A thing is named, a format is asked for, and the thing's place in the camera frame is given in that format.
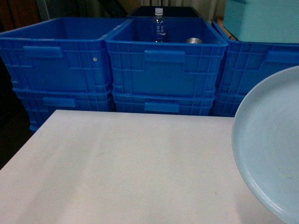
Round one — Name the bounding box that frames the light blue round plate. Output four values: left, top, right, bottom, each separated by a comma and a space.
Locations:
232, 66, 299, 224

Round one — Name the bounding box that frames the blue crate lower middle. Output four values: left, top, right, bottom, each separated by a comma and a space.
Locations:
112, 91, 214, 116

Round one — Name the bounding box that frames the blue crate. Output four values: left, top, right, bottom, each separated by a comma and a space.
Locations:
106, 17, 227, 98
0, 17, 124, 93
13, 88, 115, 132
112, 91, 214, 116
211, 92, 245, 117
212, 21, 299, 95

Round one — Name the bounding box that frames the blue crate top middle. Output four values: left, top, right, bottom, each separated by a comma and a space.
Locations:
106, 17, 227, 98

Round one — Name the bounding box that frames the blue crate lower right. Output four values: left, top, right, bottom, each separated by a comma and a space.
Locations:
211, 92, 245, 117

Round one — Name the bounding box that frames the silver metal can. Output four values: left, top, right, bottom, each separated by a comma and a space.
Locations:
186, 37, 204, 44

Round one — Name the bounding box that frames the clear water bottle white cap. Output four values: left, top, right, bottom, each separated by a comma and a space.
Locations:
151, 7, 166, 42

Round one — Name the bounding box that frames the blue crate top left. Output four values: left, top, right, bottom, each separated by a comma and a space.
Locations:
0, 17, 124, 93

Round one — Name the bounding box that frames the blue crate top right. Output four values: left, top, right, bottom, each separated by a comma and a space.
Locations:
212, 21, 299, 95

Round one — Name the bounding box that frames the blue crate lower left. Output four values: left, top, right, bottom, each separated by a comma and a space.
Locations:
13, 88, 115, 132

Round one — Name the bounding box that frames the teal box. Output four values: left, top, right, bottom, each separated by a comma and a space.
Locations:
223, 0, 299, 43

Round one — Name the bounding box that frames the brown wooden cabinet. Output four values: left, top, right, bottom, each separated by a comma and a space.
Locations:
0, 0, 41, 31

